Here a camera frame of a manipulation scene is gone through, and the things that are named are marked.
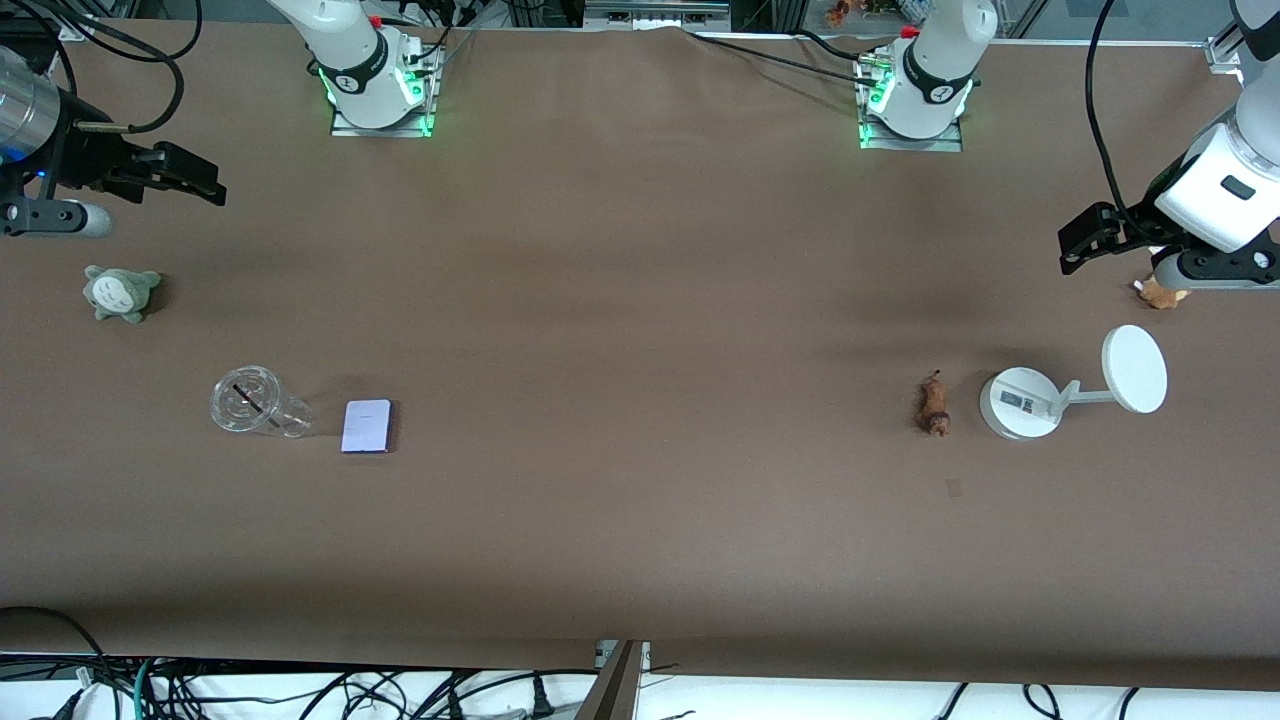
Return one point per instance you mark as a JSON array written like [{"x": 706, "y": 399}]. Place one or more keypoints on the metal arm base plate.
[
  {"x": 432, "y": 100},
  {"x": 950, "y": 145}
]

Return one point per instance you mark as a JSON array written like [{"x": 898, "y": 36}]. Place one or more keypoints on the silver frame rail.
[{"x": 655, "y": 12}]

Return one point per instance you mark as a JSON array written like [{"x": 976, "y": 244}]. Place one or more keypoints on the clear plastic lidded cup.
[{"x": 285, "y": 415}]

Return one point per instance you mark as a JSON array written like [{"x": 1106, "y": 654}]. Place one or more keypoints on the white metal bracket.
[{"x": 603, "y": 655}]

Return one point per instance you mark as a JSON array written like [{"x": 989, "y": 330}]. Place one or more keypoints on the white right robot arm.
[{"x": 350, "y": 60}]

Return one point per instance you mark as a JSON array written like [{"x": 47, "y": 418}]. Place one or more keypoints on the brown metal table post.
[{"x": 612, "y": 690}]

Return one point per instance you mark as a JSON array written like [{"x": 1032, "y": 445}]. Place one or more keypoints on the brown table cover sheet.
[{"x": 640, "y": 250}]

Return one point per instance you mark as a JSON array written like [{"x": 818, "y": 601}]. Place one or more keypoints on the dark thin straw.
[{"x": 247, "y": 396}]

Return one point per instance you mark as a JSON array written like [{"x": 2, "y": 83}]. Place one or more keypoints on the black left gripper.
[{"x": 1143, "y": 217}]

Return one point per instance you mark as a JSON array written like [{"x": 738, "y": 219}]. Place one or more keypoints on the white round desk lamp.
[{"x": 1135, "y": 370}]

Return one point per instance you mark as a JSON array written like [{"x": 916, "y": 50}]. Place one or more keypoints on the brown lion statue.
[{"x": 935, "y": 405}]

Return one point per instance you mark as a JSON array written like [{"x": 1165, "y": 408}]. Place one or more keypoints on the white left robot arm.
[{"x": 940, "y": 60}]

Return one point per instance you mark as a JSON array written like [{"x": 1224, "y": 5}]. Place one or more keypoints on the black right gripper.
[{"x": 80, "y": 157}]

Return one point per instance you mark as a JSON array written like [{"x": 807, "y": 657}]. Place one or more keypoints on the grey totoro plush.
[{"x": 118, "y": 293}]

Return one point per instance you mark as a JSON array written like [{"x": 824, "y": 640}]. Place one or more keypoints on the orange toy figure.
[{"x": 838, "y": 13}]

